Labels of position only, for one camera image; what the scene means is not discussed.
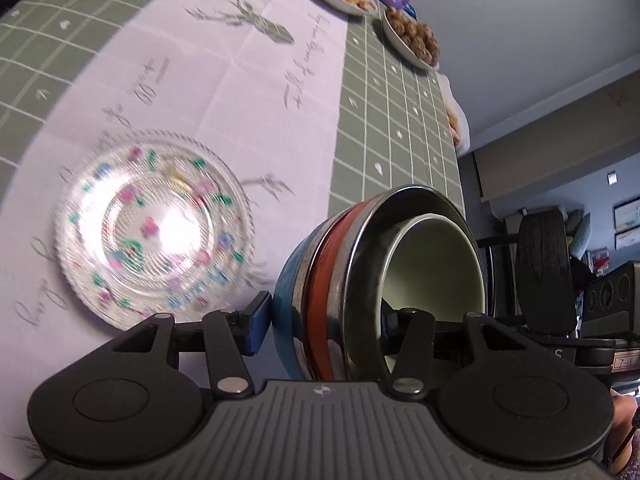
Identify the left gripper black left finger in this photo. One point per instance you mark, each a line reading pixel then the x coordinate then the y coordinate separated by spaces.
pixel 226 339

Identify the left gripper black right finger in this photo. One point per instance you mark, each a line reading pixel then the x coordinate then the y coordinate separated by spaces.
pixel 422 354

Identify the blue steel-lined bowl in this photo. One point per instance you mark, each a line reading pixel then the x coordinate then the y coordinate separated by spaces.
pixel 288 326

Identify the pale green ceramic bowl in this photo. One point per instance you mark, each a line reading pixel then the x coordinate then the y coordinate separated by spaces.
pixel 429 264

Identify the orange steel-lined bowl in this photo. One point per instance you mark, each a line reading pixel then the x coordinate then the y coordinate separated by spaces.
pixel 342 316

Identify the clear floral glass plate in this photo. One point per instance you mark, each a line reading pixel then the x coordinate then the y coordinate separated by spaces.
pixel 153 222

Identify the black wooden chair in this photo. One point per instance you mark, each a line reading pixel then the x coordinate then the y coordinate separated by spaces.
pixel 543 277

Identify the white plate at table edge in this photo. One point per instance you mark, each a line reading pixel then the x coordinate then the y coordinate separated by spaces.
pixel 458 124

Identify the white dish of walnuts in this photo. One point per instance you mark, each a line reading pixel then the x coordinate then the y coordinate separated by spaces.
pixel 413 40

